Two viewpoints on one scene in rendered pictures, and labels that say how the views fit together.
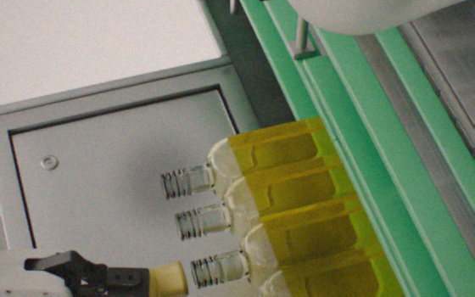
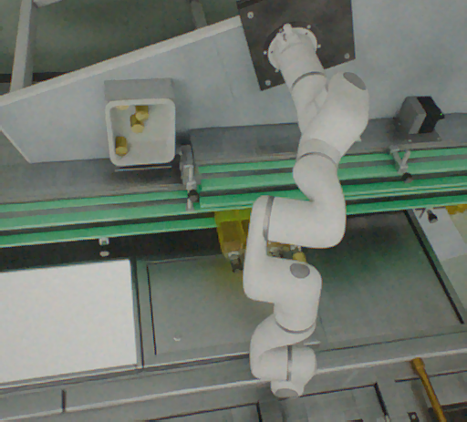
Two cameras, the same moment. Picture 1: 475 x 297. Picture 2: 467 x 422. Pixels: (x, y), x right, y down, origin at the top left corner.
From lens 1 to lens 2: 115 cm
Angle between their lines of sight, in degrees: 55
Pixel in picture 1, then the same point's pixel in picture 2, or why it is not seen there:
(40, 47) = (98, 337)
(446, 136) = (270, 164)
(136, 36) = (105, 293)
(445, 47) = (235, 152)
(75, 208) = (205, 326)
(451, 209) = not seen: hidden behind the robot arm
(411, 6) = not seen: hidden behind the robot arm
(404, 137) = (269, 175)
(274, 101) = (150, 250)
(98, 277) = not seen: hidden behind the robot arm
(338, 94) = (221, 199)
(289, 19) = (170, 209)
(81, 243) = (224, 325)
